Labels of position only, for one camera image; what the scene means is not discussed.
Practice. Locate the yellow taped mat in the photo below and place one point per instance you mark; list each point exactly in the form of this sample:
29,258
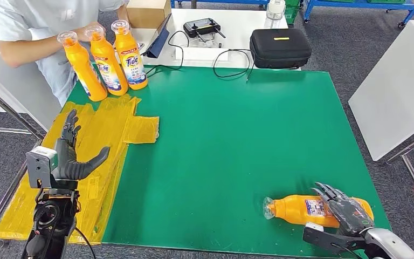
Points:
96,136

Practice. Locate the black remote controller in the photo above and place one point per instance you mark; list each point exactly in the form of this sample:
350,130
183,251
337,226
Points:
201,26

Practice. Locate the black zip carry case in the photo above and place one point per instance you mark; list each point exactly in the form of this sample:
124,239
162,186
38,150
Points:
280,50

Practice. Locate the clear plastic bottle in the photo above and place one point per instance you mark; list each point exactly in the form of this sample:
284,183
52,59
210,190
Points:
275,10

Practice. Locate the orange detergent bottle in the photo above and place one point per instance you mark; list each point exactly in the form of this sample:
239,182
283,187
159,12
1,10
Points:
105,60
82,68
128,50
292,209

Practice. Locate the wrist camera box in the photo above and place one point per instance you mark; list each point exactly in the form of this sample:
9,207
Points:
41,166
317,234

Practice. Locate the cardboard box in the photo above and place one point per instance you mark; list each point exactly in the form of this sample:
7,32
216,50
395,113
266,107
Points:
148,13

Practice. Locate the person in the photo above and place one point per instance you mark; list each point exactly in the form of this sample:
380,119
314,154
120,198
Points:
32,18

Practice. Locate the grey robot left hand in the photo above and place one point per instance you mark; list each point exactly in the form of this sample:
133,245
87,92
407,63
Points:
67,161

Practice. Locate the grey metal frame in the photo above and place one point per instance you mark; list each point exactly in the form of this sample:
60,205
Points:
5,105

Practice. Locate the green plastic crate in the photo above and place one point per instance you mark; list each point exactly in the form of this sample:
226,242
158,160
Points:
292,12

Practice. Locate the person's right hand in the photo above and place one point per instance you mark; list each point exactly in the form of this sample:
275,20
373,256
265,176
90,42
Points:
81,34

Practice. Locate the white bench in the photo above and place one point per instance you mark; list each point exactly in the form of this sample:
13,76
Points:
14,91

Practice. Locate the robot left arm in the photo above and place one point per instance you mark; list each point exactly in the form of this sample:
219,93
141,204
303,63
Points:
50,221

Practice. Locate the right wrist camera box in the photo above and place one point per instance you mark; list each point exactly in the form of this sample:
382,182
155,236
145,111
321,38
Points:
317,234

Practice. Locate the small white table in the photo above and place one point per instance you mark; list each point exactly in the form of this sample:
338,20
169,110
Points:
242,21

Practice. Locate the tablet in blue case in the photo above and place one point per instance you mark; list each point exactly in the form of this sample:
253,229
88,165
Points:
158,42

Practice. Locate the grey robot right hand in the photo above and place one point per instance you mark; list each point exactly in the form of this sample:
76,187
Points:
350,214

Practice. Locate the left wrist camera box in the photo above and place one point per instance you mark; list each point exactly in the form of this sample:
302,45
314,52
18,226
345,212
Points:
41,166

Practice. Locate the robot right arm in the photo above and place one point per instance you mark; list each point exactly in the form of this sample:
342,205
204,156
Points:
389,245

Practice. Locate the large white table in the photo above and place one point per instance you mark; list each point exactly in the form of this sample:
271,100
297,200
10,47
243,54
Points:
396,91

